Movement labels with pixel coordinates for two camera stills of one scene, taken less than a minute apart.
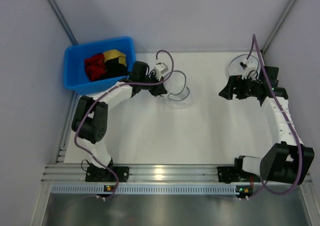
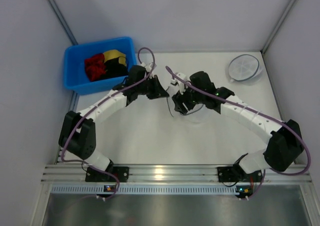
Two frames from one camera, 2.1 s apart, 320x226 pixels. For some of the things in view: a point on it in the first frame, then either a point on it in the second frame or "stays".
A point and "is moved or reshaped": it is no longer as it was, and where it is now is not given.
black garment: x=114 y=68 stays
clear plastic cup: x=178 y=95 is moved or reshaped
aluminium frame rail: x=76 y=173 stays
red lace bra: x=95 y=67 stays
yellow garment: x=114 y=54 stays
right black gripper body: x=240 y=87 → x=183 y=100
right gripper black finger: x=227 y=92 → x=183 y=103
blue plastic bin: x=76 y=81 stays
